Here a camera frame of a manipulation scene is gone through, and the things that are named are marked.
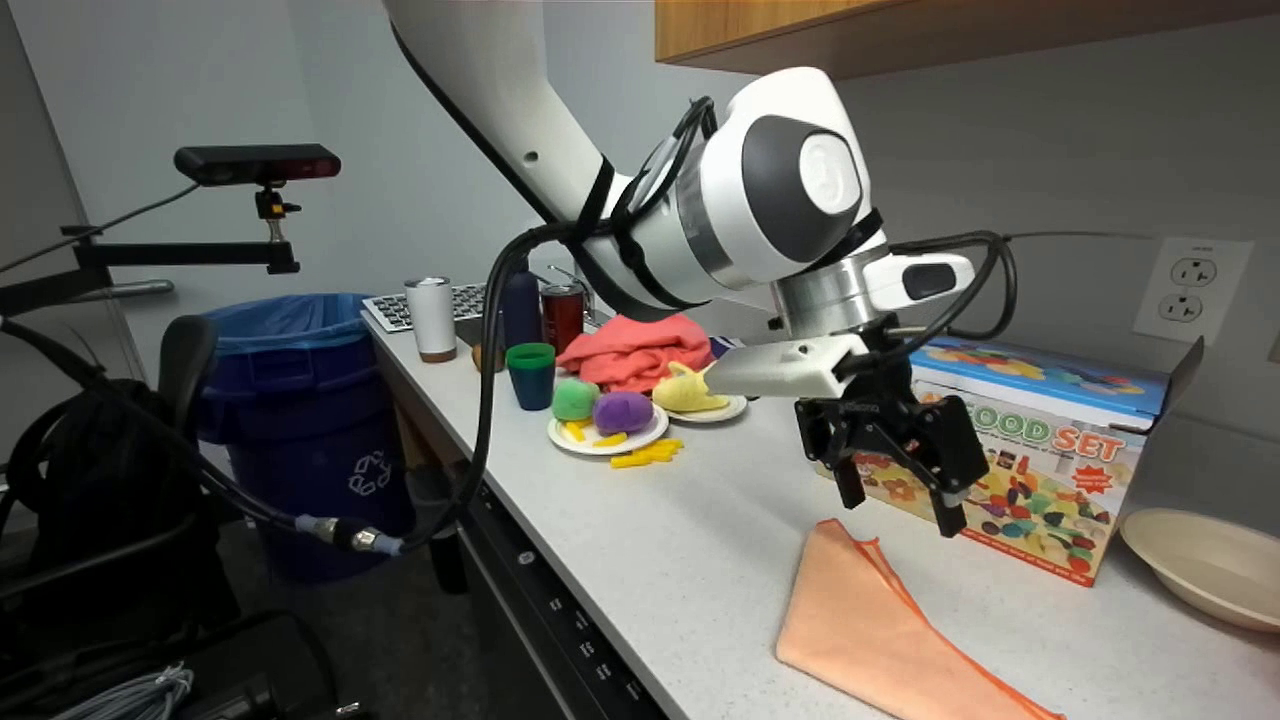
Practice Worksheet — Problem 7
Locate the yellow plush toy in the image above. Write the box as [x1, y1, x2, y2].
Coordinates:
[647, 361, 738, 420]

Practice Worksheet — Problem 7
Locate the blue toy food box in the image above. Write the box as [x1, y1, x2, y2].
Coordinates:
[854, 332, 1208, 590]

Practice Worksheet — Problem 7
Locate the red crumpled cloth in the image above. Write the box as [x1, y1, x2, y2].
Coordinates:
[555, 309, 720, 401]

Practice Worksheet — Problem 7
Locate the small clear plate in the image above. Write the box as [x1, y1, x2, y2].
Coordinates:
[666, 386, 756, 432]

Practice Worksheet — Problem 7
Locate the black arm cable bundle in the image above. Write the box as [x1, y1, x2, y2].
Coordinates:
[420, 92, 731, 600]

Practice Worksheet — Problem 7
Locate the yellow curved toy piece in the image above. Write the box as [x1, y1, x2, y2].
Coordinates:
[603, 437, 690, 476]

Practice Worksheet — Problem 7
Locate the wooden overhead cabinet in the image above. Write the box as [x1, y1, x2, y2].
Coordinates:
[651, 0, 1280, 81]

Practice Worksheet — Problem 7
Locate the cable with silver connector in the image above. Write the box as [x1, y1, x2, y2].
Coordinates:
[196, 448, 414, 565]

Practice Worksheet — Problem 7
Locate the blue recycling bin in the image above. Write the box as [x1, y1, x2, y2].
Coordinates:
[193, 289, 420, 589]

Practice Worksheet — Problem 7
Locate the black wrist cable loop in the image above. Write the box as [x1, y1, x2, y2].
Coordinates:
[865, 223, 1027, 371]

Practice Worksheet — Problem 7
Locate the green plush pear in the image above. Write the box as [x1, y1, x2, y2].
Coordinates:
[550, 375, 603, 429]

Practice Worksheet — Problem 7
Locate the black stereo camera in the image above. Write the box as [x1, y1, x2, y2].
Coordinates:
[174, 139, 343, 189]

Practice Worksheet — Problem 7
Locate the orange microfiber cloth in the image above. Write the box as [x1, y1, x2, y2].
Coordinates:
[771, 516, 1069, 720]

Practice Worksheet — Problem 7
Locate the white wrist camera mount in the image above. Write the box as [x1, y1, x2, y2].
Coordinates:
[699, 329, 877, 403]

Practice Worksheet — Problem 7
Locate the dark red cup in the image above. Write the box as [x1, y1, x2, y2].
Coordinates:
[536, 283, 592, 354]

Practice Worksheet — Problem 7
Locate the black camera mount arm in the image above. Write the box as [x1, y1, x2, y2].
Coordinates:
[0, 178, 310, 319]

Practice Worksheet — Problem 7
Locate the green plastic cup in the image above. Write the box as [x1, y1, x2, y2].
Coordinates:
[506, 340, 560, 414]

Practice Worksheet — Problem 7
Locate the purple plush ball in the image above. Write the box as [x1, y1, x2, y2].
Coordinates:
[592, 386, 658, 439]

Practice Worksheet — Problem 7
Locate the white canister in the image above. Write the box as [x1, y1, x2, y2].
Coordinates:
[405, 270, 465, 362]

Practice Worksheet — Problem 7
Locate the beige shallow plate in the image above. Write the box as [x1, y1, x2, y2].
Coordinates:
[1116, 505, 1280, 635]

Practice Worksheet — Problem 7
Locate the white round plate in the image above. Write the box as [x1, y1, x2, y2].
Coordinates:
[544, 396, 671, 465]

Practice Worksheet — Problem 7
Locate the black office chair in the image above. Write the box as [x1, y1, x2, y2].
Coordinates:
[0, 309, 343, 720]

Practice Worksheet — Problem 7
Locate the grey computer keyboard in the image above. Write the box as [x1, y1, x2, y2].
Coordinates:
[361, 279, 492, 340]

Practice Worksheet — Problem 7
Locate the white wall outlet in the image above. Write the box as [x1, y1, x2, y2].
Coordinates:
[1128, 231, 1259, 348]

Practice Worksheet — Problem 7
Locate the dark counter cabinet front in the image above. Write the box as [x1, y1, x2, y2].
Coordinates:
[382, 396, 671, 720]

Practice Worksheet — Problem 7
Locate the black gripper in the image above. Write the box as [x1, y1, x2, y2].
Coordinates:
[793, 354, 997, 544]

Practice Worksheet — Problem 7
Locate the dark blue bottle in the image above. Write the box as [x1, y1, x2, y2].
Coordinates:
[497, 267, 544, 351]

